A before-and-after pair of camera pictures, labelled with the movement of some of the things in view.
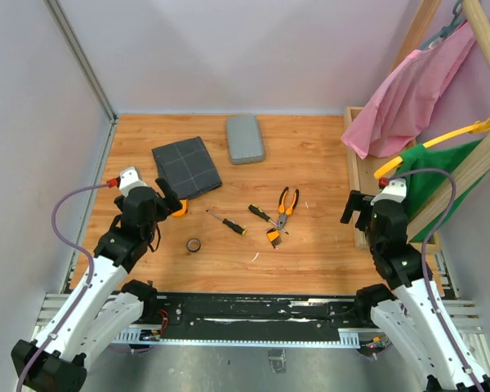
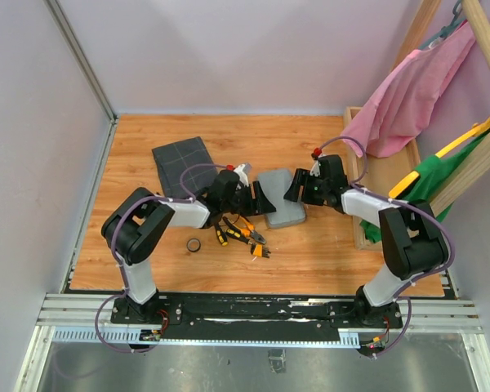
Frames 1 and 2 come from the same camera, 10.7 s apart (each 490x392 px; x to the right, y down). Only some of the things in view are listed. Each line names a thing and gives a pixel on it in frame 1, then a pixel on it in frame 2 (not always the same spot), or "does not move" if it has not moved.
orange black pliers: [283, 214] to [247, 230]
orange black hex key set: [273, 236] to [260, 251]
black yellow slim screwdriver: [236, 228] to [221, 235]
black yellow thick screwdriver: [260, 212] to [238, 235]
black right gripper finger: [353, 204] to [296, 191]
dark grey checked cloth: [187, 167] does not move
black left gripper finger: [167, 189] to [263, 203]
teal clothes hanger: [456, 22] does not move
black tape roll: [189, 242] does not move
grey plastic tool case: [244, 139] to [275, 184]
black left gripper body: [162, 210] to [242, 202]
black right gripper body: [374, 245] to [314, 190]
